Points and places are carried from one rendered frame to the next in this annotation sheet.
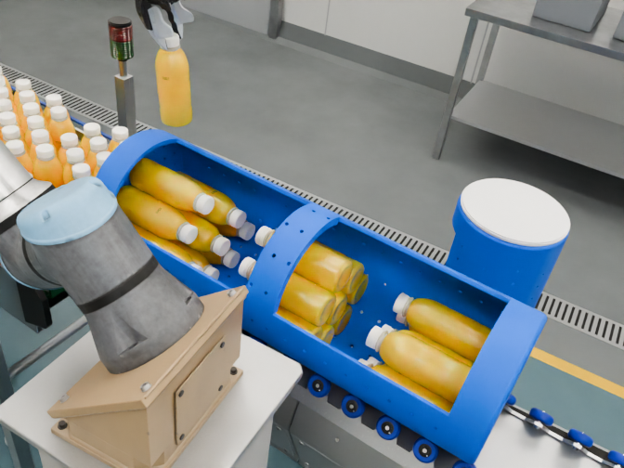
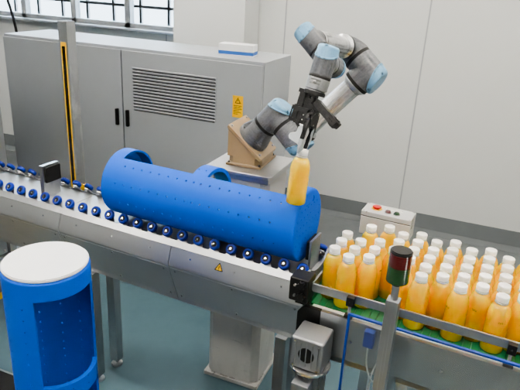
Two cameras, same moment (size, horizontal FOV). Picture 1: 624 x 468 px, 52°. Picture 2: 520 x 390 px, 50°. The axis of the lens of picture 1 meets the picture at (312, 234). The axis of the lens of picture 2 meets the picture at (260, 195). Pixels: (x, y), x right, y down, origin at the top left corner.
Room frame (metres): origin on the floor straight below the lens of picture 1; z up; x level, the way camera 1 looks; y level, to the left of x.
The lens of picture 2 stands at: (3.02, 0.12, 1.95)
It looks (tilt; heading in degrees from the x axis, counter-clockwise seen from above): 22 degrees down; 177
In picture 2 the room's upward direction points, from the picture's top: 3 degrees clockwise
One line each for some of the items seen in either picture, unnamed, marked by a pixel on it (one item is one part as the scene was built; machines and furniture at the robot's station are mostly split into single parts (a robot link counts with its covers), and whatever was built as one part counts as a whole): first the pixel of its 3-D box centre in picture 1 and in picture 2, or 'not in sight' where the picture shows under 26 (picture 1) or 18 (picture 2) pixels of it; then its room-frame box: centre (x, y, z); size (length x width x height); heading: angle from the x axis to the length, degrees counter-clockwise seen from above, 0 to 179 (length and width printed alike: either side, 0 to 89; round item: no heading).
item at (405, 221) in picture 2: not in sight; (387, 222); (0.99, 0.74, 1.05); 0.20 x 0.10 x 0.10; 62
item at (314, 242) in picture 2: not in sight; (312, 251); (1.15, 0.42, 0.99); 0.10 x 0.02 x 0.12; 152
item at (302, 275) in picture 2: not in sight; (302, 287); (1.34, 0.37, 0.95); 0.10 x 0.07 x 0.10; 152
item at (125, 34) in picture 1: (120, 31); (400, 259); (1.64, 0.59, 1.23); 0.06 x 0.06 x 0.04
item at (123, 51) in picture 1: (122, 46); (398, 273); (1.64, 0.59, 1.18); 0.06 x 0.06 x 0.05
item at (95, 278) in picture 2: not in sight; (95, 326); (0.72, -0.54, 0.31); 0.06 x 0.06 x 0.63; 62
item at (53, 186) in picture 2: not in sight; (51, 179); (0.52, -0.75, 1.00); 0.10 x 0.04 x 0.15; 152
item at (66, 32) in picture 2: not in sight; (77, 183); (0.16, -0.74, 0.85); 0.06 x 0.06 x 1.70; 62
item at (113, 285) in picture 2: not in sight; (114, 313); (0.59, -0.47, 0.31); 0.06 x 0.06 x 0.63; 62
